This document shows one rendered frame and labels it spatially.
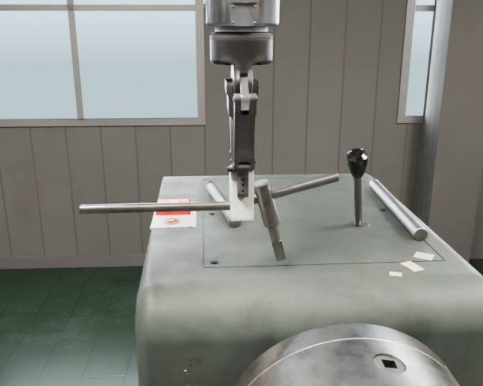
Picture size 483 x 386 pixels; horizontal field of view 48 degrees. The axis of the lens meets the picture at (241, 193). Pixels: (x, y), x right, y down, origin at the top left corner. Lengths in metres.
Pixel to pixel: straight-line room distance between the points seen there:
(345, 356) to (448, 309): 0.19
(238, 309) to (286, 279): 0.08
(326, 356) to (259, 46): 0.36
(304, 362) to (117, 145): 3.02
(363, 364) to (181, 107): 2.94
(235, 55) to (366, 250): 0.37
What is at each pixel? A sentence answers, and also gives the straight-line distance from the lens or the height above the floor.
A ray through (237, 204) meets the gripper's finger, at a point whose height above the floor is 1.36.
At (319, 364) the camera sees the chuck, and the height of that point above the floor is 1.23.
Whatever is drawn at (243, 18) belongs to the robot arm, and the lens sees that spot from 0.63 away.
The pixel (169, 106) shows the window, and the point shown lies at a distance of 3.44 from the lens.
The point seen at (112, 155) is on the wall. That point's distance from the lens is 3.57.
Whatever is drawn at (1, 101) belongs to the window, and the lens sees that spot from 3.66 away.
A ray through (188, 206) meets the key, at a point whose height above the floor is 1.35.
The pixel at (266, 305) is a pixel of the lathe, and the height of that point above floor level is 1.24.
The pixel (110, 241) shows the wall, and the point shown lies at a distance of 3.76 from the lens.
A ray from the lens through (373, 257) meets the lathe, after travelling 0.81.
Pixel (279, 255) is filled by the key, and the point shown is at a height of 1.28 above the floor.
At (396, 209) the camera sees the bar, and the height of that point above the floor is 1.27.
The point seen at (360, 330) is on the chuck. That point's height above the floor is 1.24.
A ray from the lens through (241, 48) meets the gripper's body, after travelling 0.63.
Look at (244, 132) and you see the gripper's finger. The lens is 0.63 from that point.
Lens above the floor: 1.58
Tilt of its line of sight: 17 degrees down
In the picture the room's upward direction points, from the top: straight up
